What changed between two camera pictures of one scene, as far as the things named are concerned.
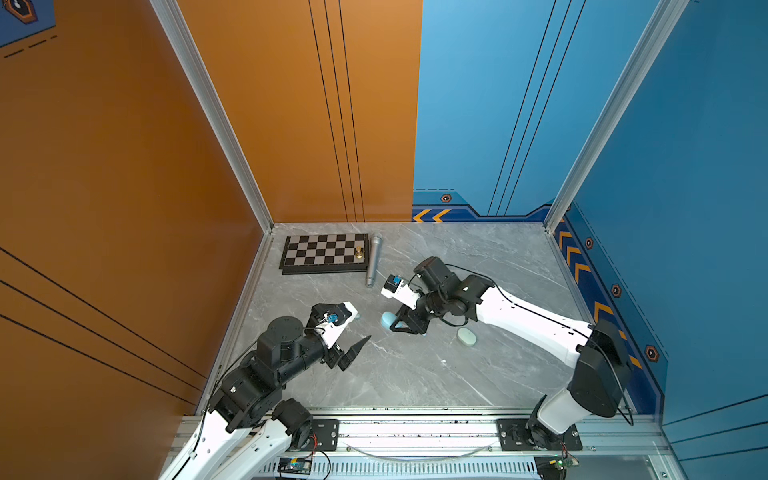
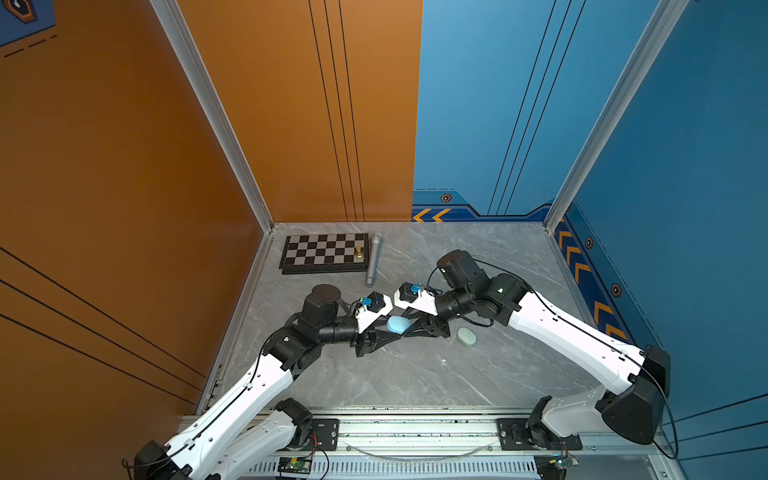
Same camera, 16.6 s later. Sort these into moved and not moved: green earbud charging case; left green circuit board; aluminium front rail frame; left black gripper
Moved: left black gripper
Not moved: aluminium front rail frame; left green circuit board; green earbud charging case
